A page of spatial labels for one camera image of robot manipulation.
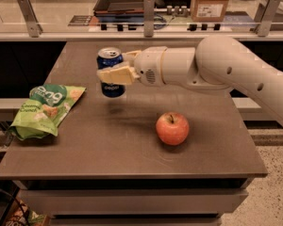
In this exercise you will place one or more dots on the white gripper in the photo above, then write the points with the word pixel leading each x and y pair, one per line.
pixel 149 66

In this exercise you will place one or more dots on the blue pepsi can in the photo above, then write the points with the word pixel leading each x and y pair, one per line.
pixel 108 57

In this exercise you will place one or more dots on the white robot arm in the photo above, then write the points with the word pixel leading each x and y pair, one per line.
pixel 215 65

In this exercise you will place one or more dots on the green rice chip bag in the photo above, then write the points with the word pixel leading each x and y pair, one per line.
pixel 45 109

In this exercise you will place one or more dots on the dark open tray box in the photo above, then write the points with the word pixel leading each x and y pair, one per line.
pixel 109 7

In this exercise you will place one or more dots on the red apple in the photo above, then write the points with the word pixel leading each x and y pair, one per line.
pixel 172 128

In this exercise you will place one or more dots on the cardboard box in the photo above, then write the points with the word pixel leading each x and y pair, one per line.
pixel 208 10

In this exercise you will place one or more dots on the grey table drawer front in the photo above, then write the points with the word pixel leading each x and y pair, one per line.
pixel 134 201

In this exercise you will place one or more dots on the snack box under table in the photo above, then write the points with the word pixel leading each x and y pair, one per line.
pixel 20 214

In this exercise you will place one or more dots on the middle metal glass bracket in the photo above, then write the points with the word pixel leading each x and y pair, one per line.
pixel 148 16

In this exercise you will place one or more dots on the metal glass bracket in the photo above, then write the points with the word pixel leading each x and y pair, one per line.
pixel 33 26
pixel 264 17
pixel 148 16

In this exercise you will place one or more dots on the left metal glass bracket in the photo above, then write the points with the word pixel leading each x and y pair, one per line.
pixel 33 26

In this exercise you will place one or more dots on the right metal glass bracket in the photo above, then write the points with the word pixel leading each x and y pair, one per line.
pixel 264 17

